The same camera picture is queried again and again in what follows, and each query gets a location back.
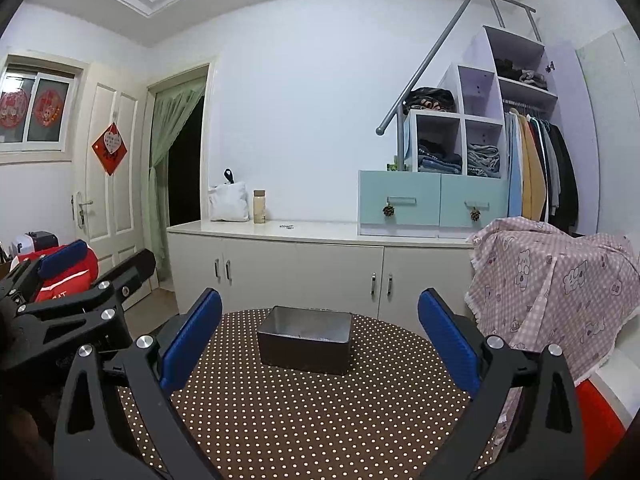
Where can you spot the white tote bag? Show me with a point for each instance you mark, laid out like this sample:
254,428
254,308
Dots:
228,202

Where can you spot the teal two-drawer chest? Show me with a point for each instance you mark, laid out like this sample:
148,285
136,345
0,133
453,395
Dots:
423,204

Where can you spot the hanging clothes row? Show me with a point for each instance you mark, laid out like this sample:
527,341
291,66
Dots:
542,182

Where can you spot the white cubby shelf unit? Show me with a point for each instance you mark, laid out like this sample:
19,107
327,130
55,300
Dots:
482,96

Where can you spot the long white low cabinet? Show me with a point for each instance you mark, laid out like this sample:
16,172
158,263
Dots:
317,265

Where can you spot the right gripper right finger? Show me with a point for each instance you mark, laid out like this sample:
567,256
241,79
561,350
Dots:
456,340

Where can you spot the window with red paper-cuts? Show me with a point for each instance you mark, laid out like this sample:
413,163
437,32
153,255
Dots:
39,106

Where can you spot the white panel door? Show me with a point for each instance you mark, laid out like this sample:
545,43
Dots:
108,209

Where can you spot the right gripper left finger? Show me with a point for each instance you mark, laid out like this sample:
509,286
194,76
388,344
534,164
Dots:
183,339

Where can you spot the pink checkered cloth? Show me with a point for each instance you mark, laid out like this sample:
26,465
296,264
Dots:
534,285

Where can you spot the red diamond door decoration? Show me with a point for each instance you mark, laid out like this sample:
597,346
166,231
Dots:
110,149

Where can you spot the beige jar with lid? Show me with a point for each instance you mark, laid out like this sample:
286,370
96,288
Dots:
259,206

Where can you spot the brown polka dot tablecloth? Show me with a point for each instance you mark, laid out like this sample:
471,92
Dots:
385,419

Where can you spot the black jewelry box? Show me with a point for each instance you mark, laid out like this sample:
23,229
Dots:
316,341

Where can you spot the green doorway curtain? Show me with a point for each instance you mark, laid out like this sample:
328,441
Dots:
172,109

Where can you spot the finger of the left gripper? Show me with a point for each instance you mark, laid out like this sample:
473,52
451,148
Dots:
63,259

